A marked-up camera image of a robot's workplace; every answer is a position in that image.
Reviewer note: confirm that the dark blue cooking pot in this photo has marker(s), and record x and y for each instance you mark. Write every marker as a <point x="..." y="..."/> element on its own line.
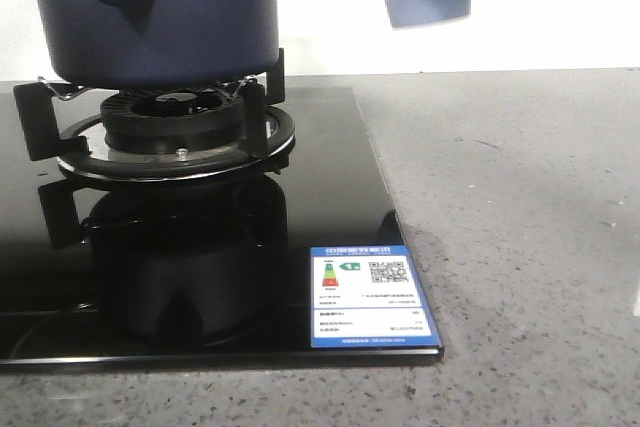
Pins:
<point x="141" y="44"/>

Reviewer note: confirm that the black pot support grate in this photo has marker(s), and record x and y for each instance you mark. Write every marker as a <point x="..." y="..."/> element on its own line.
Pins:
<point x="266" y="138"/>

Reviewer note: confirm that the blue energy label sticker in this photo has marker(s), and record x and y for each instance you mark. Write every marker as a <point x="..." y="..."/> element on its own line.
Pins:
<point x="368" y="296"/>

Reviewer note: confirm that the black round gas burner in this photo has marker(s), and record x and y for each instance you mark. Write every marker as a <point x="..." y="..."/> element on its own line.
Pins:
<point x="163" y="122"/>

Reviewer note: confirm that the black glass gas stove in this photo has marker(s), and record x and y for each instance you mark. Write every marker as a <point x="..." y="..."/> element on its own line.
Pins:
<point x="217" y="278"/>

